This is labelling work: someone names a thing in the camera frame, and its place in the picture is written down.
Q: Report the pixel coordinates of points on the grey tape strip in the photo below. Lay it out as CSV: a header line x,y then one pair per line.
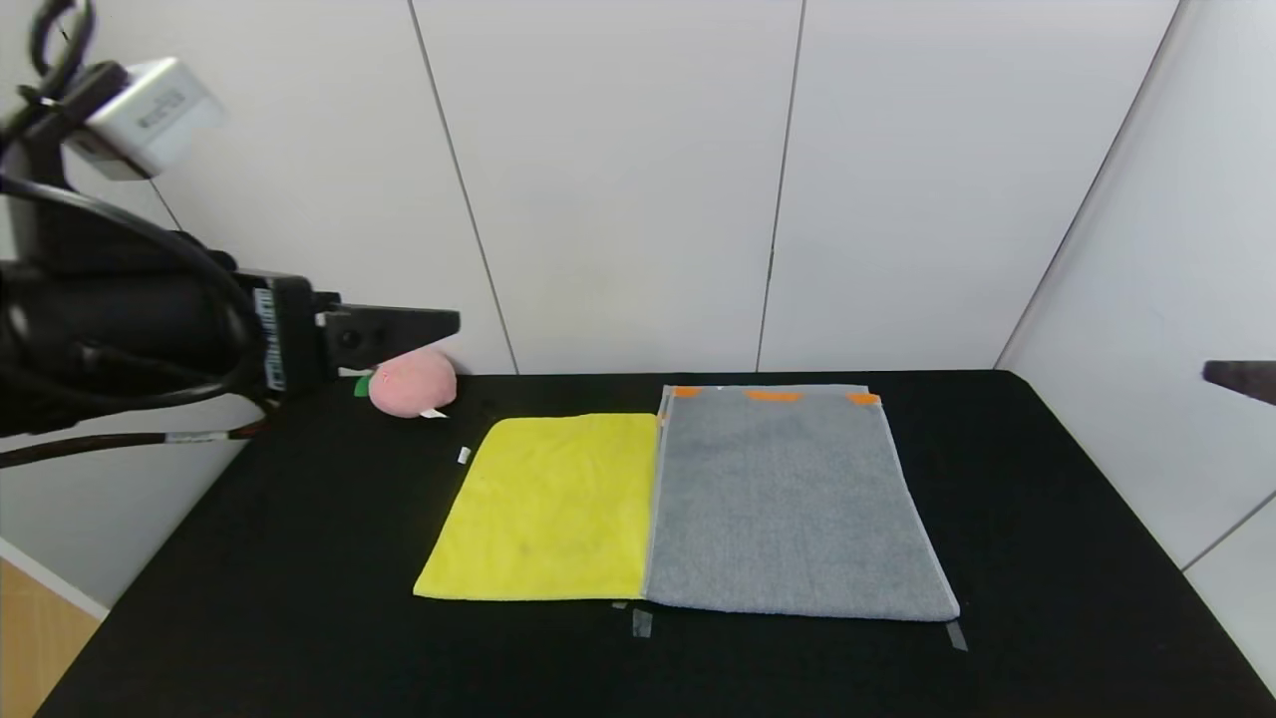
x,y
956,635

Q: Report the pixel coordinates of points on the large clear tape piece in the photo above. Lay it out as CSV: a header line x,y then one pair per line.
x,y
642,622

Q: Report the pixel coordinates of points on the grey towel with orange marks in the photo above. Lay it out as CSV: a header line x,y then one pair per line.
x,y
788,509

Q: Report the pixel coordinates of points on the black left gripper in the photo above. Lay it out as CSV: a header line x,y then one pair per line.
x,y
286,337

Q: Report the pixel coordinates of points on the pink plush peach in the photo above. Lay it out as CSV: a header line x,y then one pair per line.
x,y
414,389

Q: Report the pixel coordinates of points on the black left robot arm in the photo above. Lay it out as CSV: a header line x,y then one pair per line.
x,y
100,319

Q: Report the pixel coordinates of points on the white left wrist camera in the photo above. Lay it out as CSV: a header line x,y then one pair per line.
x,y
150,115

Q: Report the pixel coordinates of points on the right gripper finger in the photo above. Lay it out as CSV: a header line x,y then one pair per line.
x,y
1251,379

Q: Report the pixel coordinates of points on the yellow towel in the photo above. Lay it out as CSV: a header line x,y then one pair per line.
x,y
548,509

